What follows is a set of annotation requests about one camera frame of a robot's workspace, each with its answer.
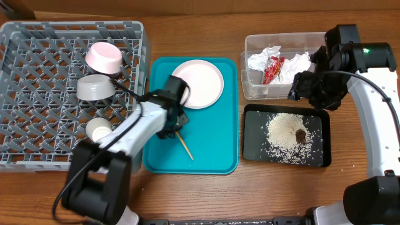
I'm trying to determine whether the pink bowl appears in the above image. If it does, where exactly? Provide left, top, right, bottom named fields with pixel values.
left=85, top=42, right=123, bottom=74

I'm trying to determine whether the pile of white rice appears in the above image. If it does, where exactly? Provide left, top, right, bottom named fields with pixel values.
left=265, top=113, right=323, bottom=166

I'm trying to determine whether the white paper cup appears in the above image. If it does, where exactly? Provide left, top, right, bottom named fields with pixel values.
left=86, top=117, right=112, bottom=142

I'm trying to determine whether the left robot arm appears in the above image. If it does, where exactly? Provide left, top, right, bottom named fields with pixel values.
left=52, top=76, right=191, bottom=224

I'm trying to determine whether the brown food scrap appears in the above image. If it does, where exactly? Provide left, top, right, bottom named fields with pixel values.
left=296, top=129, right=306, bottom=144

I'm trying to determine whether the grey dish rack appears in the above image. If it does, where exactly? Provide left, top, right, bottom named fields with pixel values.
left=1, top=21, right=151, bottom=173

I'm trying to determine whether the white round plate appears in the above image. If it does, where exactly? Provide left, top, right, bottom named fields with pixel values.
left=172, top=59, right=224, bottom=109

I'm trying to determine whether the black tray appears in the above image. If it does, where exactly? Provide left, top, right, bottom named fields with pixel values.
left=242, top=104, right=332, bottom=168

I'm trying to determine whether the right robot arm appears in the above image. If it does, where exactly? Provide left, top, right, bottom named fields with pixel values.
left=288, top=24, right=399, bottom=225

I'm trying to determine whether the red snack wrapper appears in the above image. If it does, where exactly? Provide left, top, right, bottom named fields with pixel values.
left=261, top=56, right=285, bottom=84

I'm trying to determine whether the grey shallow bowl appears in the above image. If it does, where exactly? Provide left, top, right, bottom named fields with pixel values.
left=76, top=74, right=116, bottom=101

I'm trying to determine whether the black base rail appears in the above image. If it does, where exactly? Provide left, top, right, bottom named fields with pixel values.
left=122, top=216, right=312, bottom=225

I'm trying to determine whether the wooden chopstick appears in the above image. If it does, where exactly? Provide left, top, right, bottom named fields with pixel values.
left=176, top=131, right=194, bottom=160

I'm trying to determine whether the clear plastic bin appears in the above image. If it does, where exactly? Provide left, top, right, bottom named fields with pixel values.
left=241, top=32, right=325, bottom=100

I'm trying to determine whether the teal serving tray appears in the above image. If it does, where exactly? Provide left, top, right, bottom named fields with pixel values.
left=142, top=57, right=239, bottom=174

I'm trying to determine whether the white napkin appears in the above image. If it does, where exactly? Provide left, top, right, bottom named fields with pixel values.
left=247, top=46, right=311, bottom=84

